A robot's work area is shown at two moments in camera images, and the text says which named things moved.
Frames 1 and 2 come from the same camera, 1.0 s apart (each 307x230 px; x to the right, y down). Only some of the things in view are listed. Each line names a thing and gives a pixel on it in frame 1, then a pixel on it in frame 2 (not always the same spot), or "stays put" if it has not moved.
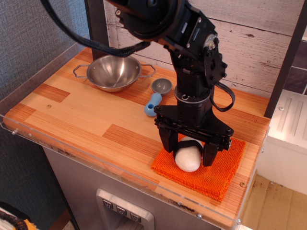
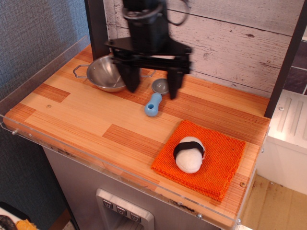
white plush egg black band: [188, 153] stays put
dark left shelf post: [97, 25] stays put
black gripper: [193, 118] -> [149, 46]
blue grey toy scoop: [160, 86] stays put
